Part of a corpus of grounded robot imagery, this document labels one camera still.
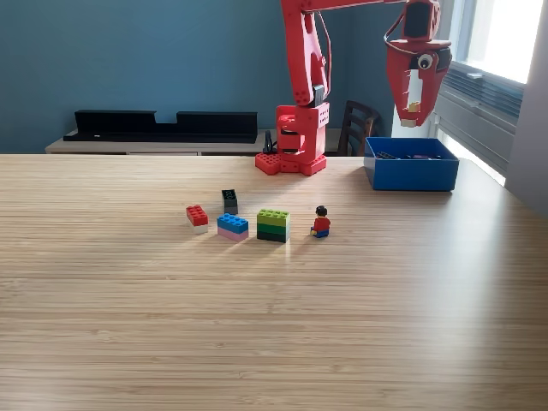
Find yellow red white lego stack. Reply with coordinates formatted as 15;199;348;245
401;100;423;128

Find blue plastic bin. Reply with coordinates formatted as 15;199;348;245
363;136;461;193

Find green lego block stack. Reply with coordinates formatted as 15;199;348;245
256;208;291;244

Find black lego brick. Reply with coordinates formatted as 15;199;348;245
221;188;239;216

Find blue and pink lego stack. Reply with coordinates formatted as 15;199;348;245
216;212;250;243

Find red and white lego stack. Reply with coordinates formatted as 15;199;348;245
185;205;210;235

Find dark wooden chair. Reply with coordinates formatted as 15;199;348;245
337;99;381;158

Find grey radiator vent unit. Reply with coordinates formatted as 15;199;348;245
435;59;526;172

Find toy figure red shirt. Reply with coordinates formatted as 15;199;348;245
310;205;332;239

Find black shelf tray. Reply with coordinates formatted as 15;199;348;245
63;110;259;144

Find pale wooden sideboard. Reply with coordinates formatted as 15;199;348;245
45;128;343;156

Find white window frame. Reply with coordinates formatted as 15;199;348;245
444;0;545;85

